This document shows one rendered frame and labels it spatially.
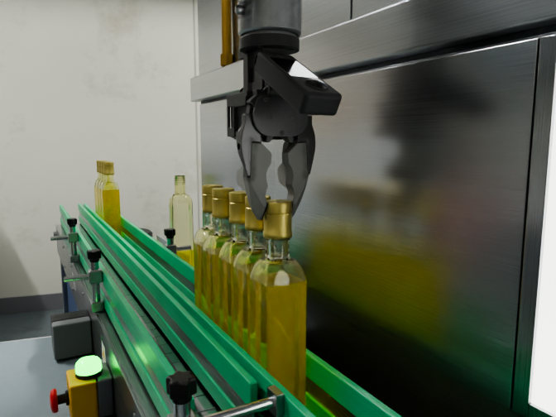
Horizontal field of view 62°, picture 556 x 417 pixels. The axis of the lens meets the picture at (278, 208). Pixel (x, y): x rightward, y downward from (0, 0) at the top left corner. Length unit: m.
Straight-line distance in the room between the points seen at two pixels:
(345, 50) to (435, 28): 0.16
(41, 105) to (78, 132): 0.29
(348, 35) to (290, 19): 0.13
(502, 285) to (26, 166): 3.49
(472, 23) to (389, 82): 0.12
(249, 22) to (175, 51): 3.20
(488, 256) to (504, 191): 0.07
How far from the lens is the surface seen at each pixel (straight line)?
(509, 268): 0.49
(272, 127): 0.55
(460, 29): 0.54
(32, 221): 3.78
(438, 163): 0.53
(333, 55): 0.70
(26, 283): 3.89
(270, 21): 0.56
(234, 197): 0.65
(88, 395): 0.92
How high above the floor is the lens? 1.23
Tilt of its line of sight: 8 degrees down
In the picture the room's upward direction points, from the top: straight up
